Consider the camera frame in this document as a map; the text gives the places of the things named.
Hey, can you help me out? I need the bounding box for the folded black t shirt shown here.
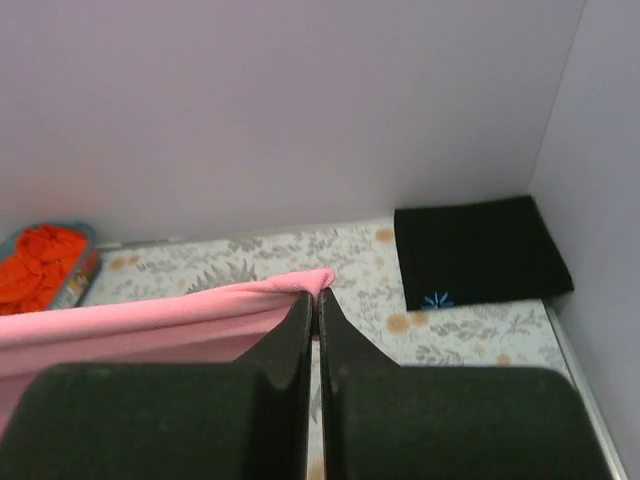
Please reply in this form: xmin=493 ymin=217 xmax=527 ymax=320
xmin=394 ymin=196 xmax=574 ymax=311

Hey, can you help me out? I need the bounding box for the floral table mat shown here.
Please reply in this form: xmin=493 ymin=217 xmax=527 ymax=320
xmin=79 ymin=216 xmax=581 ymax=480

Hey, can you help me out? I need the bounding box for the aluminium frame rail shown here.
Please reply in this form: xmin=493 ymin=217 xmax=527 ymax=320
xmin=543 ymin=300 xmax=629 ymax=480

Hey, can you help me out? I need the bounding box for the teal plastic basket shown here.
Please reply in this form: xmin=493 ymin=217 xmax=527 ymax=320
xmin=1 ymin=222 xmax=101 ymax=311

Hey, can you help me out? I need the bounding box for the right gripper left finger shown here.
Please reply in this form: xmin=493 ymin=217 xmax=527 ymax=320
xmin=1 ymin=293 xmax=313 ymax=479

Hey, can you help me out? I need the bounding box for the pink t shirt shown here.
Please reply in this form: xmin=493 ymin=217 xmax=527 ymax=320
xmin=1 ymin=268 xmax=335 ymax=424

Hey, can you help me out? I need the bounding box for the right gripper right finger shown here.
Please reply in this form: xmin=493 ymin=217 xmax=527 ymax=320
xmin=318 ymin=290 xmax=612 ymax=479

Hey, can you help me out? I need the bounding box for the orange t shirt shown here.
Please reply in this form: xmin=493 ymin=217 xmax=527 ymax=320
xmin=1 ymin=224 xmax=88 ymax=316

